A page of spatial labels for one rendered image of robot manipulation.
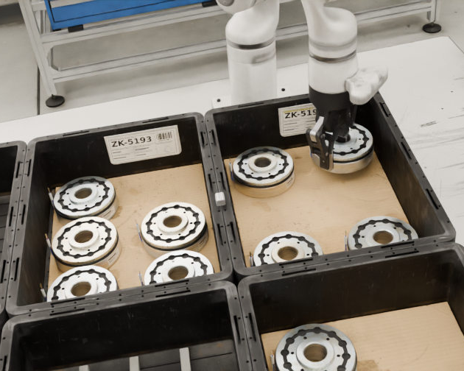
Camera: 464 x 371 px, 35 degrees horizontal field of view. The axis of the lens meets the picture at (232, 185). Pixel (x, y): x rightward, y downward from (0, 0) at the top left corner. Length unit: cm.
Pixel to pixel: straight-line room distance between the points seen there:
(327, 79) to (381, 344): 39
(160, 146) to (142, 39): 228
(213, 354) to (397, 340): 24
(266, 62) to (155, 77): 186
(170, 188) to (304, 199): 23
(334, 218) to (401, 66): 70
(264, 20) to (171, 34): 219
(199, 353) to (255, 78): 59
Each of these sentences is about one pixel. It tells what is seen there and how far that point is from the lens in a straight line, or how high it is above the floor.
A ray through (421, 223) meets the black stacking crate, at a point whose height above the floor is 87.
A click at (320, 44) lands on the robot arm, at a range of 109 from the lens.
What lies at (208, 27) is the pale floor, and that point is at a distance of 356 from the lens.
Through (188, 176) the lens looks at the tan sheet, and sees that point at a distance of 129.
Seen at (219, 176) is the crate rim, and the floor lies 93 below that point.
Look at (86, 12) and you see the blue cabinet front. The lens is 303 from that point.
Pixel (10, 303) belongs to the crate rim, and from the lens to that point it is 102.
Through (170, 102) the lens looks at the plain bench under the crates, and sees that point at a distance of 174.
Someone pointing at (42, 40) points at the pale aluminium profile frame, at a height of 30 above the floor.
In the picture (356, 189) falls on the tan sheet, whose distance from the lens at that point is 124.
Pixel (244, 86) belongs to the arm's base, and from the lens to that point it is 142.
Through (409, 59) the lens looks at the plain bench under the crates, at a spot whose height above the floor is 70.
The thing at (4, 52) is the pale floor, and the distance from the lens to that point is 371.
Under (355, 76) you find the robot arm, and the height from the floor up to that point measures 104.
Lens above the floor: 163
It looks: 39 degrees down
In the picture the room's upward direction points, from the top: 8 degrees counter-clockwise
